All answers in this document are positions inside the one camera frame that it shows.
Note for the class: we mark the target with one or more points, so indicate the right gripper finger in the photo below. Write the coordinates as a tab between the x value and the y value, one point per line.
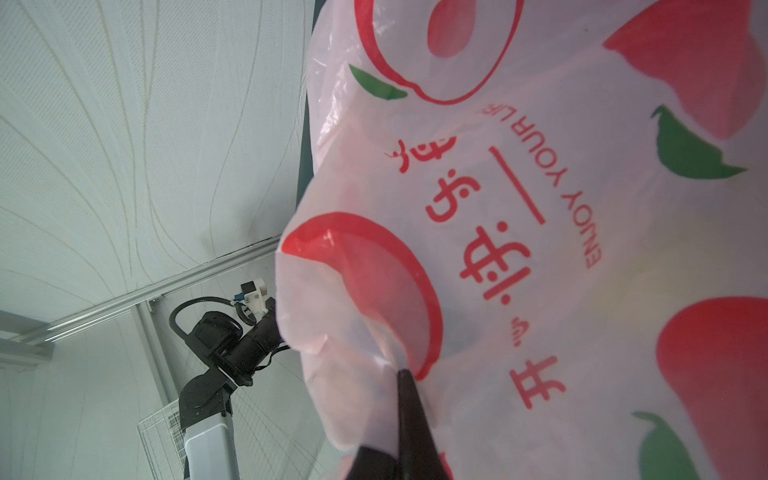
417	457

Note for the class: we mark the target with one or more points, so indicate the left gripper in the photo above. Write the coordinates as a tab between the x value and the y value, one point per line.
255	350

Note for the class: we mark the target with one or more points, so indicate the pink plastic bag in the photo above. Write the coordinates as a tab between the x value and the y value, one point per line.
554	215

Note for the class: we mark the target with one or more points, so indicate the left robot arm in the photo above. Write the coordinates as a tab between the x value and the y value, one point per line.
205	405

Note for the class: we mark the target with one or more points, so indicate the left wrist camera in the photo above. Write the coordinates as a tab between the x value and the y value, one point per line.
250	303

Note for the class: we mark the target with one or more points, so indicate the white wire basket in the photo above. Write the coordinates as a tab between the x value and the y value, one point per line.
163	443

